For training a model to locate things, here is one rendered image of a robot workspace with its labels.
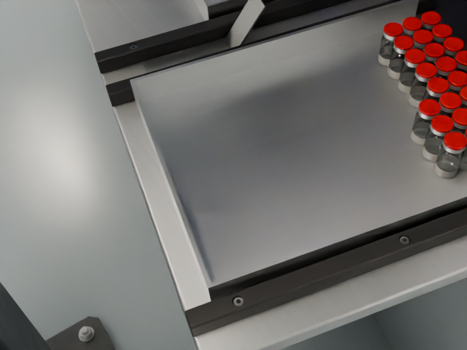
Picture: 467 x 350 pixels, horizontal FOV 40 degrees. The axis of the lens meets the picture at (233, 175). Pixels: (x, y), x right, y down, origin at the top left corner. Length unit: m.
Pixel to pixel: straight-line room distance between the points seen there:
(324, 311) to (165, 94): 0.30
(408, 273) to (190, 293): 0.19
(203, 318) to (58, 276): 1.14
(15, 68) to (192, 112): 1.53
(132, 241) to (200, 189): 1.04
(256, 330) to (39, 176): 1.36
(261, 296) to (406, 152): 0.22
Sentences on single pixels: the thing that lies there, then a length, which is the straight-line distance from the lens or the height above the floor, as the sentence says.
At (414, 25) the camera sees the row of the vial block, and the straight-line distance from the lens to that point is 0.72.
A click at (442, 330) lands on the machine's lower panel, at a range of 1.13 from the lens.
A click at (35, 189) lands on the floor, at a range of 1.82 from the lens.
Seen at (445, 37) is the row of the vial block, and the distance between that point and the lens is 0.71.
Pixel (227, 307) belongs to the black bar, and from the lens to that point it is 0.53.
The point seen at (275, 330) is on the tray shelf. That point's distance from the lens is 0.55.
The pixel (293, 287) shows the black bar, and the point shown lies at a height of 0.90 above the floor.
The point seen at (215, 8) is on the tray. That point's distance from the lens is 0.76.
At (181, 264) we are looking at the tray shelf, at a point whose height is 0.88.
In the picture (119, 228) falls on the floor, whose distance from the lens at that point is 1.68.
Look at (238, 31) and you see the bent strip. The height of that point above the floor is 0.90.
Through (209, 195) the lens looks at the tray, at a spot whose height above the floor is 0.88.
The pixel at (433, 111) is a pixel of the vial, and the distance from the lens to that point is 0.63.
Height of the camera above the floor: 1.38
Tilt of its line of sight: 53 degrees down
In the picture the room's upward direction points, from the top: 6 degrees counter-clockwise
